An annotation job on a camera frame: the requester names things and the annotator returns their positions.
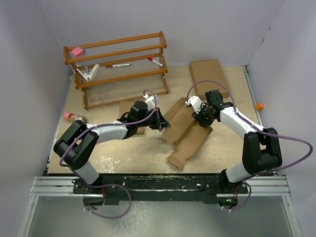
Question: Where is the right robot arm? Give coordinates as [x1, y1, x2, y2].
[185, 90, 282, 193]

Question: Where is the small pink capped bottle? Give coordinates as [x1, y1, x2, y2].
[63, 112, 87, 123]

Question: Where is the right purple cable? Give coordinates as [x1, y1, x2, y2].
[185, 79, 314, 213]

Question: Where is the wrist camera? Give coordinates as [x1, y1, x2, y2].
[185, 96, 208, 114]
[143, 94, 159, 111]

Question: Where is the small closed cardboard box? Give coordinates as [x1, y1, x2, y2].
[118, 100, 145, 135]

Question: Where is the wooden rack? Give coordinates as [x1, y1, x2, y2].
[63, 31, 169, 110]

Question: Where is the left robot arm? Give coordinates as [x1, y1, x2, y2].
[53, 101, 171, 194]

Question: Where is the red capped marker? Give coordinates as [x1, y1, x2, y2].
[148, 57, 164, 67]

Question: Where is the large closed cardboard box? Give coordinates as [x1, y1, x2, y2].
[189, 59, 229, 100]

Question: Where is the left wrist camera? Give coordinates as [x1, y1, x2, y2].
[143, 94, 159, 111]

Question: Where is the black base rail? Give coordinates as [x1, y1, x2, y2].
[72, 173, 248, 205]

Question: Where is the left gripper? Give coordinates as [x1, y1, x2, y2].
[136, 108, 170, 130]

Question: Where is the pink eraser block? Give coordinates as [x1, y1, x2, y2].
[71, 46, 85, 57]

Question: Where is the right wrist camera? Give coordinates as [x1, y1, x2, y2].
[185, 96, 208, 114]

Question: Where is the black capped white marker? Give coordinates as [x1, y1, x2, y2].
[105, 63, 131, 68]

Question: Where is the white eraser brush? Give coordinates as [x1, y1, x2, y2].
[76, 64, 100, 82]

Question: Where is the orange ball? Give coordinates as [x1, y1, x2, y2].
[256, 103, 264, 111]

